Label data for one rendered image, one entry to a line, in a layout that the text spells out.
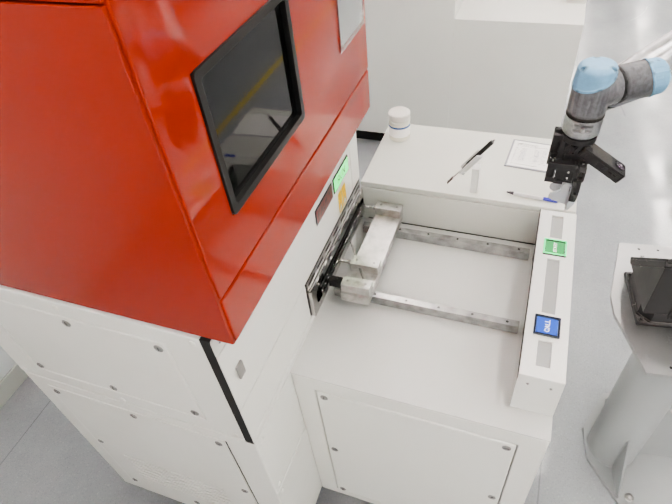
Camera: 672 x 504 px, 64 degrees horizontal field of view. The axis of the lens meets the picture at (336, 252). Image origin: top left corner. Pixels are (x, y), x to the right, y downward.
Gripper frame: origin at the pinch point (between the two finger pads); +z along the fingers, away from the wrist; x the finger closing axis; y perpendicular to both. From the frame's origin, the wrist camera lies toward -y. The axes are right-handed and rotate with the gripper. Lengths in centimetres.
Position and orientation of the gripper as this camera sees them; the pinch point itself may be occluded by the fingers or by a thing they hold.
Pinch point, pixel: (570, 205)
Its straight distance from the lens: 139.5
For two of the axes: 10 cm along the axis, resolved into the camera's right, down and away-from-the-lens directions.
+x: -3.3, 6.9, -6.4
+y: -9.4, -1.8, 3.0
